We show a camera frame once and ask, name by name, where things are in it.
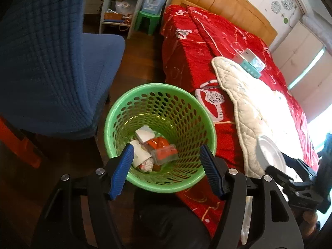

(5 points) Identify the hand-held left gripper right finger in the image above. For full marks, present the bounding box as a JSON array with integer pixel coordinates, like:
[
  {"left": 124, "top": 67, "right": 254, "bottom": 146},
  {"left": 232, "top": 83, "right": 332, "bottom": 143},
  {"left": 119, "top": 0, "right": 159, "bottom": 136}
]
[{"left": 199, "top": 144, "right": 304, "bottom": 249}]

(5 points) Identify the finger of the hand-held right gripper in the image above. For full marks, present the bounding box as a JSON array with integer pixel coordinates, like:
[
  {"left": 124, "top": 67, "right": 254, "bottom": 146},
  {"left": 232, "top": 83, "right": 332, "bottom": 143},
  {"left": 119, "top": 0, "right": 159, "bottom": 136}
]
[
  {"left": 265, "top": 165, "right": 295, "bottom": 190},
  {"left": 281, "top": 153, "right": 318, "bottom": 181}
]

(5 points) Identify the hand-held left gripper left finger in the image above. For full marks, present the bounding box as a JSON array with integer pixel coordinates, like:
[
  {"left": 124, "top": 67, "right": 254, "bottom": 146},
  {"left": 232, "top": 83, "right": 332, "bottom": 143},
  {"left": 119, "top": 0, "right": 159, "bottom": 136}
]
[{"left": 31, "top": 143, "right": 135, "bottom": 249}]

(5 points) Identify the round clear lid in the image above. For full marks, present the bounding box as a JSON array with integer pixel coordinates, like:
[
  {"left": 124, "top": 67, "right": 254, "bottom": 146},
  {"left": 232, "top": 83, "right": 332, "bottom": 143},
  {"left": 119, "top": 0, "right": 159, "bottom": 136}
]
[{"left": 255, "top": 135, "right": 287, "bottom": 175}]

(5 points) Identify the white cup with red label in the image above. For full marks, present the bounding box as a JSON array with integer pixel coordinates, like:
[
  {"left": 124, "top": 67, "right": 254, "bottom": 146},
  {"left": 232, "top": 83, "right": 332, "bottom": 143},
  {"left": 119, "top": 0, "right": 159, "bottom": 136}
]
[{"left": 130, "top": 140, "right": 152, "bottom": 170}]

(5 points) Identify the red white paper cup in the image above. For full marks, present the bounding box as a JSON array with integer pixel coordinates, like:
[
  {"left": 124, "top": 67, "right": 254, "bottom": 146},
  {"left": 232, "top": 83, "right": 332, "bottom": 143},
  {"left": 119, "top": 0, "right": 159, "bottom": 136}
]
[{"left": 140, "top": 159, "right": 156, "bottom": 173}]

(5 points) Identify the white foam block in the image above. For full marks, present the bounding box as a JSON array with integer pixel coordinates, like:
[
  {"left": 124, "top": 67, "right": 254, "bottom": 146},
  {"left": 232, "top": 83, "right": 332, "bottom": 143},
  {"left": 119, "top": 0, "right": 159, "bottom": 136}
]
[{"left": 135, "top": 126, "right": 156, "bottom": 145}]

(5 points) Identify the clear rectangular plastic container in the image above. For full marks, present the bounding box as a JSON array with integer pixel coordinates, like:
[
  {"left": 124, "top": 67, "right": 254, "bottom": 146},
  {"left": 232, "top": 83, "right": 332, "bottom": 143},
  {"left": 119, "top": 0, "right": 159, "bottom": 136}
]
[{"left": 151, "top": 144, "right": 179, "bottom": 165}]

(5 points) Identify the orange snack wrapper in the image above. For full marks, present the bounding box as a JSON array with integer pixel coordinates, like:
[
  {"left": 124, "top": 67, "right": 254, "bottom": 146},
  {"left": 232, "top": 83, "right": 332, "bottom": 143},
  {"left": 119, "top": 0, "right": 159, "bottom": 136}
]
[{"left": 145, "top": 137, "right": 168, "bottom": 151}]

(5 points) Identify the green perforated plastic basket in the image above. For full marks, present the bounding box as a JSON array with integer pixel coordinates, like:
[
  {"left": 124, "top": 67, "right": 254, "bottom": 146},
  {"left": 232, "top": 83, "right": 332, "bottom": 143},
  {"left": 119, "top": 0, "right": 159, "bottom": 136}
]
[{"left": 104, "top": 83, "right": 217, "bottom": 194}]

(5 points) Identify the person's right hand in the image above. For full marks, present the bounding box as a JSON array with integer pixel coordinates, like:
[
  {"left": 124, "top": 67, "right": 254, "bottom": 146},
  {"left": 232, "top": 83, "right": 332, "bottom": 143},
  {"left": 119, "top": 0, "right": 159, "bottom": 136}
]
[{"left": 302, "top": 209, "right": 322, "bottom": 239}]

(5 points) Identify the window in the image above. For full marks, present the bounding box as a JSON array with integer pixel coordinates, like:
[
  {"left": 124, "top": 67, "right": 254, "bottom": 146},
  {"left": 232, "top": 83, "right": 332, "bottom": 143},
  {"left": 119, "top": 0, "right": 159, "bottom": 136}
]
[{"left": 307, "top": 115, "right": 332, "bottom": 161}]

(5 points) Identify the white quilted mat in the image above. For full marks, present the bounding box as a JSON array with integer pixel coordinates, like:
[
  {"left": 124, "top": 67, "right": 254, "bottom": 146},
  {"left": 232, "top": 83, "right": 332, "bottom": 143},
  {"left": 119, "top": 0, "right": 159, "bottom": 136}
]
[{"left": 211, "top": 56, "right": 313, "bottom": 245}]

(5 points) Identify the white wardrobe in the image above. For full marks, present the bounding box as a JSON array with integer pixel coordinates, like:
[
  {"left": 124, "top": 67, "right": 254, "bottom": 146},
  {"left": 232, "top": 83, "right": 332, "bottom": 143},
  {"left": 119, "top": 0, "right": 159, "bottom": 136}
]
[{"left": 271, "top": 21, "right": 332, "bottom": 116}]

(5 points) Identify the teal tissue pack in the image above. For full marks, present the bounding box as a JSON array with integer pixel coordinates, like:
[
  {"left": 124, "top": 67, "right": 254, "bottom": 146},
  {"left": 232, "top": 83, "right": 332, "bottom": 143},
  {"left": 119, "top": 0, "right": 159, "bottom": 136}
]
[{"left": 241, "top": 58, "right": 266, "bottom": 80}]

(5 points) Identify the orange plastic object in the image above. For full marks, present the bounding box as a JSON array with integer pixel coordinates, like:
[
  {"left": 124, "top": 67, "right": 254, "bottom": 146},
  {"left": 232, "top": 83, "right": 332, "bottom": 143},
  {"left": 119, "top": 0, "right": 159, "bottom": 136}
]
[{"left": 0, "top": 116, "right": 42, "bottom": 170}]

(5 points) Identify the red patterned bedspread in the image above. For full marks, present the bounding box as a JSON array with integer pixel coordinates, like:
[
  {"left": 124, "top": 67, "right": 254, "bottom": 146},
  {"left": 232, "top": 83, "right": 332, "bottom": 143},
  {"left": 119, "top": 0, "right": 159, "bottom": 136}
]
[{"left": 160, "top": 5, "right": 320, "bottom": 240}]

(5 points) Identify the white tissue pack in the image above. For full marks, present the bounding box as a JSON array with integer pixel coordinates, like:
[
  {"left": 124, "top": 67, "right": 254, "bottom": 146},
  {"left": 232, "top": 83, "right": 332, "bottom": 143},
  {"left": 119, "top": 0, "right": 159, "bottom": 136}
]
[{"left": 235, "top": 48, "right": 256, "bottom": 64}]

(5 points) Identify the blue fabric chair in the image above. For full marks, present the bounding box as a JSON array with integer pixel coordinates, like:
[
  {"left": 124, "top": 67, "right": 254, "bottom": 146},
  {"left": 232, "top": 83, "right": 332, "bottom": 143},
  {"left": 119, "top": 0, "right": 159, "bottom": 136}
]
[{"left": 0, "top": 0, "right": 126, "bottom": 138}]

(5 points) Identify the green plastic stool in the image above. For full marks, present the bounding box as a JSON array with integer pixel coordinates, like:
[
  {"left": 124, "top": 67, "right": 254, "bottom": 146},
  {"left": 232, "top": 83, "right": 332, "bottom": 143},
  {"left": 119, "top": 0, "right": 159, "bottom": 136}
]
[{"left": 133, "top": 10, "right": 161, "bottom": 36}]

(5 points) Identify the white shelf unit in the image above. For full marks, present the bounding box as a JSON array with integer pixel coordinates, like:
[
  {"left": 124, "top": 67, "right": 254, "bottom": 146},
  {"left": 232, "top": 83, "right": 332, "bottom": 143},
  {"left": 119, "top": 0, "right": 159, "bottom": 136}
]
[{"left": 99, "top": 0, "right": 154, "bottom": 40}]

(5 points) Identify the clear plastic bag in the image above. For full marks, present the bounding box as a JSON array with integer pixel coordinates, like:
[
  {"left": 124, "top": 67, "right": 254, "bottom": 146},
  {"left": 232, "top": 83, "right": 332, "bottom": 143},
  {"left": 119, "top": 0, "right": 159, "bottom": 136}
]
[{"left": 115, "top": 0, "right": 137, "bottom": 15}]

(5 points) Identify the wooden headboard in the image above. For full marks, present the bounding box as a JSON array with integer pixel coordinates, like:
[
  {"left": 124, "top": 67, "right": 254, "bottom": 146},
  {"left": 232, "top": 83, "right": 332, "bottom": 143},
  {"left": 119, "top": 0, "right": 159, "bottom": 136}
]
[{"left": 171, "top": 0, "right": 278, "bottom": 46}]

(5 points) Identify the light blue paper bag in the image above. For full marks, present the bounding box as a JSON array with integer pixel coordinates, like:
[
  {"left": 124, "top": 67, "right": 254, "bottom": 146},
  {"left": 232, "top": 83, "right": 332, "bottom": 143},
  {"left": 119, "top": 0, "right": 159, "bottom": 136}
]
[{"left": 141, "top": 0, "right": 168, "bottom": 15}]

